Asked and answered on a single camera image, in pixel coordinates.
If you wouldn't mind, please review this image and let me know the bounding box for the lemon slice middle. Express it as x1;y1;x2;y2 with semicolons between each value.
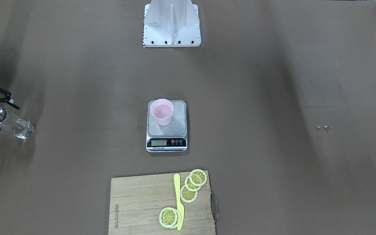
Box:
184;176;201;192

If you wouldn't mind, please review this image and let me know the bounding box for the white camera pole base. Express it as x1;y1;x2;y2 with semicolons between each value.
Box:
142;0;201;47

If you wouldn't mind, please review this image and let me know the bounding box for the lemon slice by blade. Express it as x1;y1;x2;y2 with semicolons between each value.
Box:
159;207;182;228

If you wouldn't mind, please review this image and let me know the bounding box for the yellow plastic knife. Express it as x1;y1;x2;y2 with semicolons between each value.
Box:
173;173;185;230

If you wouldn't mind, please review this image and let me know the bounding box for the lemon slice near knife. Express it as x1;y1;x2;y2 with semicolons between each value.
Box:
180;186;197;203

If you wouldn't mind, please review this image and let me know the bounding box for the pink plastic cup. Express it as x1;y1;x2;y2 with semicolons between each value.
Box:
150;99;174;126

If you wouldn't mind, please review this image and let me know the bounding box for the glass sauce bottle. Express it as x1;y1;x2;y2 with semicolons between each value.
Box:
0;107;34;139

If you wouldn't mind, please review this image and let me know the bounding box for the wooden cutting board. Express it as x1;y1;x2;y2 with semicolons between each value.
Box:
108;173;218;235

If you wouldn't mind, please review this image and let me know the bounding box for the silver kitchen scale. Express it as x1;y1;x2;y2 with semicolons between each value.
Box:
145;100;189;153

